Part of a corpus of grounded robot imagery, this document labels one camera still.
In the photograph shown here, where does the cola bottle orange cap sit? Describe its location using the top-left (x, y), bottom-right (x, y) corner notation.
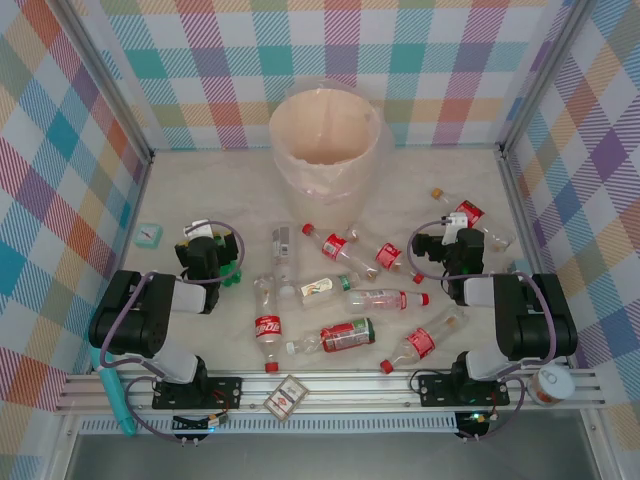
top-left (431, 187), bottom-right (517, 253)

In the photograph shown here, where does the cola bottle red cap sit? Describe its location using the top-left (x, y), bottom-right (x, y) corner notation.
top-left (301, 222), bottom-right (382, 280)
top-left (379, 304), bottom-right (470, 374)
top-left (252, 272), bottom-right (285, 374)
top-left (346, 225), bottom-right (425, 285)

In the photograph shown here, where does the white label bottle green band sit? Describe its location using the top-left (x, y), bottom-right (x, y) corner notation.
top-left (298, 273), bottom-right (362, 308)

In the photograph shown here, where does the translucent plastic waste bin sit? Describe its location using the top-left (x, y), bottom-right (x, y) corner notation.
top-left (268, 82), bottom-right (396, 201)

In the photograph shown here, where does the teal square clock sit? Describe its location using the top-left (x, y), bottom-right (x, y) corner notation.
top-left (133, 222), bottom-right (164, 249)

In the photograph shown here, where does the clear bottle grey label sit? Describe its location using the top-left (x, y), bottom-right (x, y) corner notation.
top-left (270, 225), bottom-right (298, 300)

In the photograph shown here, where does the clear bottle red cap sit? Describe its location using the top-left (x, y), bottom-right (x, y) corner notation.
top-left (343, 288), bottom-right (431, 315)

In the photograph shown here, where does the red green label bottle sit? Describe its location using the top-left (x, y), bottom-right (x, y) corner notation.
top-left (285, 317), bottom-right (377, 356)

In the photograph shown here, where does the playing card box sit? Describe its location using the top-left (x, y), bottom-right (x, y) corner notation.
top-left (263, 374), bottom-right (307, 421)

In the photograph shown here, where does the pull tab tin can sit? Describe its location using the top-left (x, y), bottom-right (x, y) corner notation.
top-left (527, 363), bottom-right (575, 407)

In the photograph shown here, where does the teal pen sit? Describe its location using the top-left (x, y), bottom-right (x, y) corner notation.
top-left (89, 347), bottom-right (137, 437)

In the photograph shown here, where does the aluminium base beam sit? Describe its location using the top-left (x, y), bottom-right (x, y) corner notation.
top-left (54, 369), bottom-right (609, 414)

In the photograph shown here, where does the black connector board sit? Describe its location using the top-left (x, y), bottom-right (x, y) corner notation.
top-left (454, 410), bottom-right (496, 444)
top-left (172, 413), bottom-right (231, 446)

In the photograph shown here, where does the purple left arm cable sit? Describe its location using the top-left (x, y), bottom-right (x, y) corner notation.
top-left (99, 219), bottom-right (246, 444)

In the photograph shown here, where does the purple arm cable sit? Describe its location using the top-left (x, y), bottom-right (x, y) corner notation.
top-left (99, 219), bottom-right (246, 444)
top-left (407, 219), bottom-right (559, 444)

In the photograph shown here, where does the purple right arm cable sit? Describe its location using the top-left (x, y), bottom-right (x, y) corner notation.
top-left (407, 219), bottom-right (559, 444)

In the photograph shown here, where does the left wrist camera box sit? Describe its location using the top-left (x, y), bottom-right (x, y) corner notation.
top-left (182, 219), bottom-right (214, 239)

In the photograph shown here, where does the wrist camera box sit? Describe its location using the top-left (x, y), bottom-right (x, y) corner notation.
top-left (442, 212), bottom-right (470, 234)
top-left (182, 219), bottom-right (214, 239)

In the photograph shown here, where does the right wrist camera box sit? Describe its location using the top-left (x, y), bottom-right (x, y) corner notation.
top-left (442, 212), bottom-right (470, 234)

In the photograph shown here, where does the aluminium floor rail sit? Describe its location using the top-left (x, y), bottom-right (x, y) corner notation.
top-left (89, 152), bottom-right (154, 374)
top-left (497, 147), bottom-right (589, 371)

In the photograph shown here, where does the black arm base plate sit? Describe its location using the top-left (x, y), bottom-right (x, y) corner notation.
top-left (152, 375), bottom-right (244, 410)
top-left (417, 373), bottom-right (511, 407)

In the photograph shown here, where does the aluminium frame post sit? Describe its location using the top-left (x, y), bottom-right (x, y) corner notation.
top-left (497, 0), bottom-right (599, 157)
top-left (59, 0), bottom-right (155, 164)

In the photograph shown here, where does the white slotted cable duct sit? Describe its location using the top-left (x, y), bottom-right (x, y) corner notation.
top-left (79, 412), bottom-right (459, 435)

